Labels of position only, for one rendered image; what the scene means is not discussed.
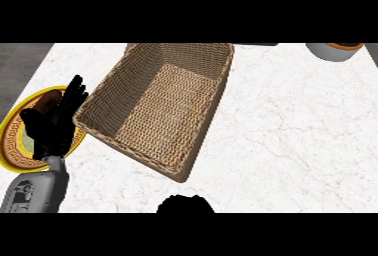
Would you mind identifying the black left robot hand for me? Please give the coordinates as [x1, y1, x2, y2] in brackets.
[19, 74, 90, 161]

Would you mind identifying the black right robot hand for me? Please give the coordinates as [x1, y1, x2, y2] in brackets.
[155, 194, 217, 214]

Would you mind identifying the pale green squash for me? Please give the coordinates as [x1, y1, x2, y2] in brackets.
[19, 128, 37, 157]

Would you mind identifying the round yellow-rimmed brown placemat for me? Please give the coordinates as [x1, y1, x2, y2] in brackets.
[0, 85, 87, 174]

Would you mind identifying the brown wicker basket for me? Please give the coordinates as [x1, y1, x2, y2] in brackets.
[72, 43, 236, 184]

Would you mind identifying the grey pot with orange rim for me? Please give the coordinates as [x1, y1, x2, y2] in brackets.
[304, 43, 366, 63]

